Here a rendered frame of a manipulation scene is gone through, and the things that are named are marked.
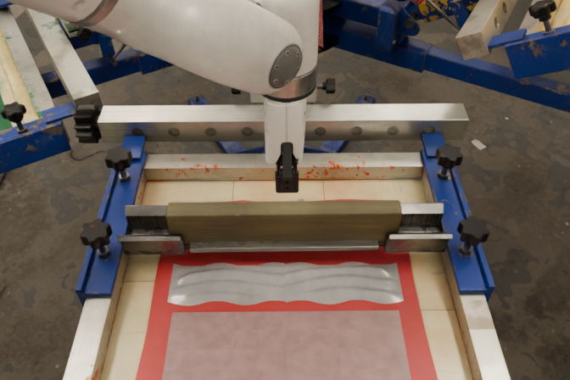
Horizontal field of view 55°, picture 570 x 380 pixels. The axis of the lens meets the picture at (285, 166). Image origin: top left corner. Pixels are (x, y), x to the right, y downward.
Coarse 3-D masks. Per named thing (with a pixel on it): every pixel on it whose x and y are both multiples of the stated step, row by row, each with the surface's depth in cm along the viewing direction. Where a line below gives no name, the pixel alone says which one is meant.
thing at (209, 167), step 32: (160, 160) 100; (192, 160) 100; (224, 160) 100; (256, 160) 100; (320, 160) 100; (352, 160) 100; (384, 160) 100; (416, 160) 100; (128, 256) 88; (448, 256) 85; (96, 320) 77; (480, 320) 77; (96, 352) 73; (480, 352) 73
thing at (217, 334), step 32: (160, 256) 89; (192, 256) 89; (224, 256) 89; (256, 256) 89; (160, 288) 84; (160, 320) 80; (192, 320) 80; (224, 320) 80; (256, 320) 80; (160, 352) 77; (192, 352) 77; (224, 352) 77; (256, 352) 77
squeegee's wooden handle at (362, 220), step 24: (168, 216) 81; (192, 216) 81; (216, 216) 82; (240, 216) 82; (264, 216) 82; (288, 216) 82; (312, 216) 82; (336, 216) 82; (360, 216) 82; (384, 216) 82; (192, 240) 85; (216, 240) 85; (240, 240) 86; (264, 240) 86; (288, 240) 86; (312, 240) 86; (336, 240) 86; (384, 240) 86
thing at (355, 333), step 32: (288, 256) 89; (320, 256) 89; (352, 256) 89; (384, 256) 89; (288, 320) 80; (320, 320) 80; (352, 320) 80; (384, 320) 80; (416, 320) 80; (288, 352) 77; (320, 352) 77; (352, 352) 77; (384, 352) 77; (416, 352) 77
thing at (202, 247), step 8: (344, 240) 86; (352, 240) 86; (360, 240) 86; (368, 240) 86; (376, 240) 86; (192, 248) 85; (200, 248) 85; (208, 248) 85; (216, 248) 85; (224, 248) 85; (232, 248) 85; (240, 248) 85; (248, 248) 85; (256, 248) 85; (264, 248) 85; (272, 248) 85; (280, 248) 85; (288, 248) 85; (296, 248) 85; (304, 248) 85; (312, 248) 85; (320, 248) 85; (328, 248) 85; (336, 248) 85; (344, 248) 85; (352, 248) 85; (360, 248) 85; (368, 248) 85; (376, 248) 85
